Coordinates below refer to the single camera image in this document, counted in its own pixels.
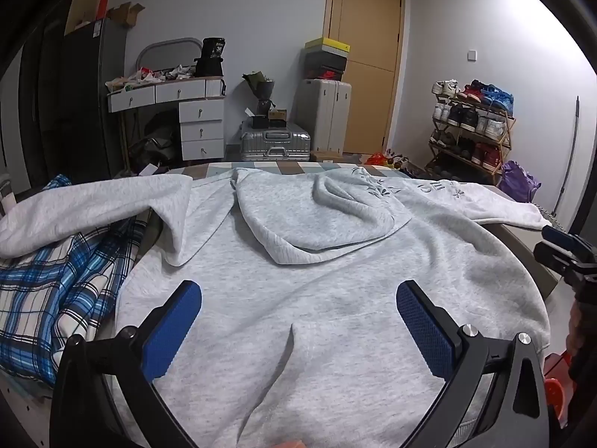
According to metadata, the light grey hoodie sweatshirt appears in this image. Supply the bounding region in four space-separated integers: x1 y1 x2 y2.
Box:
1 168 550 447

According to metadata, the person's right hand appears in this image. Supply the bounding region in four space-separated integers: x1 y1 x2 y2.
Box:
566 301 584 359

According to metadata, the purple plastic bag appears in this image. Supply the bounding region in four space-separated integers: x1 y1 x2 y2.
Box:
498 160 541 203

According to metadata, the blue white plaid shirt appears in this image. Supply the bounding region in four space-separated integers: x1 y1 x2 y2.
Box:
0 173 146 388

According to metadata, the red plastic stool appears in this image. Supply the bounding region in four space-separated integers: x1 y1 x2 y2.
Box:
543 351 575 427

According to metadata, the grey leaning pole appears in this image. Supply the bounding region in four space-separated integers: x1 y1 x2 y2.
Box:
552 95 581 216

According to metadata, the wooden shoe rack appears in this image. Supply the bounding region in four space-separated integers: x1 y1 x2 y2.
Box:
426 80 516 185

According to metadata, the red orange toy pile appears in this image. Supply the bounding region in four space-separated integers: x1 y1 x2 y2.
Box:
365 150 409 170

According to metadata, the checkered bed sheet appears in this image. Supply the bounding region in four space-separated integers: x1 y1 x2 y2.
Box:
169 161 407 180

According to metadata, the black wardrobe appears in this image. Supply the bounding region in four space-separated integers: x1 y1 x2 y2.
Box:
18 19 126 188

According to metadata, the silver hard-shell suitcase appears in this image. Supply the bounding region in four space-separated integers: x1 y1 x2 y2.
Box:
240 118 311 162

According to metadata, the white drawer desk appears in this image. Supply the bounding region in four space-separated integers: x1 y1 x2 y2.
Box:
107 77 226 162

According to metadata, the white tall suitcase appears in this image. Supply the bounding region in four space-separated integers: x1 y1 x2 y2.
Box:
293 79 352 155

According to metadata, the wrapped flower bouquet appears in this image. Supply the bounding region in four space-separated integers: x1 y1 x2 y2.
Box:
243 71 274 130

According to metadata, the black gift bag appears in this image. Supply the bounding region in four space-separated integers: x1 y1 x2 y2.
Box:
194 37 226 78

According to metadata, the wooden door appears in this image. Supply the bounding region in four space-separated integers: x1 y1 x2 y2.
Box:
323 0 406 154

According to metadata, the black shoe box stack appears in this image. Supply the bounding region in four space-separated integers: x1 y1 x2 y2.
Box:
304 51 347 81

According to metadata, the arched grey mirror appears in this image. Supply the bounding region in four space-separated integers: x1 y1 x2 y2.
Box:
135 37 202 71

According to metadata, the yellow lid shoe box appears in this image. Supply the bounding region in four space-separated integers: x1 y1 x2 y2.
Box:
304 37 351 58

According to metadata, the open cardboard box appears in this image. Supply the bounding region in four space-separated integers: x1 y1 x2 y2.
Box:
106 2 145 28

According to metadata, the white wall switch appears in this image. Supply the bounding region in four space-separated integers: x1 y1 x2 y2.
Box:
466 50 478 62

